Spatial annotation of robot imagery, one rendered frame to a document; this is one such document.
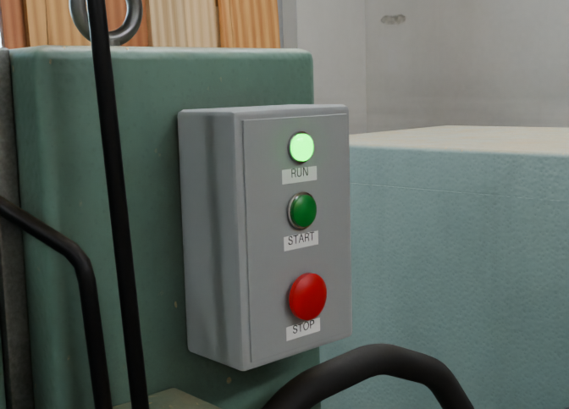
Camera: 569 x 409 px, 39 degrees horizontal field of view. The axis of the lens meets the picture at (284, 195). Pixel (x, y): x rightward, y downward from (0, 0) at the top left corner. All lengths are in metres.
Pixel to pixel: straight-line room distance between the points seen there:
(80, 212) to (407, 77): 2.43
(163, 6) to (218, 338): 1.76
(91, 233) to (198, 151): 0.08
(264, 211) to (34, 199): 0.14
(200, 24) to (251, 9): 0.18
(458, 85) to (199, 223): 2.28
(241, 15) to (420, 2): 0.72
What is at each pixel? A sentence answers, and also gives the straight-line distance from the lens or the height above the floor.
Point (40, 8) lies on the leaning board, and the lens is 2.01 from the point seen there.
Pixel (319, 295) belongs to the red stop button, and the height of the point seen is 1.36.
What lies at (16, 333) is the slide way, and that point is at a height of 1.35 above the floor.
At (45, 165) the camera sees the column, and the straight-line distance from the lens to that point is 0.48.
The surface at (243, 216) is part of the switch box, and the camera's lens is 0.48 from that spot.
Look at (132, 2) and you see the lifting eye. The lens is 0.64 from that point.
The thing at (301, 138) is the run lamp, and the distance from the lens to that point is 0.50.
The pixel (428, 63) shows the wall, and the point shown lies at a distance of 2.82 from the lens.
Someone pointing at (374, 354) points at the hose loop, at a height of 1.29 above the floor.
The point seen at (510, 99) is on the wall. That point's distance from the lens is 2.65.
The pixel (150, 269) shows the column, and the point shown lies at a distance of 0.52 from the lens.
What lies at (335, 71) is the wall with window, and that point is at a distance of 2.86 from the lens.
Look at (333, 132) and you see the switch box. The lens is 0.53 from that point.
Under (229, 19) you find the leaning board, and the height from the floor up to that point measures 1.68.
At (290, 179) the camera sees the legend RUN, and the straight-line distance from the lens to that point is 0.50.
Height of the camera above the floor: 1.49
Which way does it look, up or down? 8 degrees down
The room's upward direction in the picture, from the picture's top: 2 degrees counter-clockwise
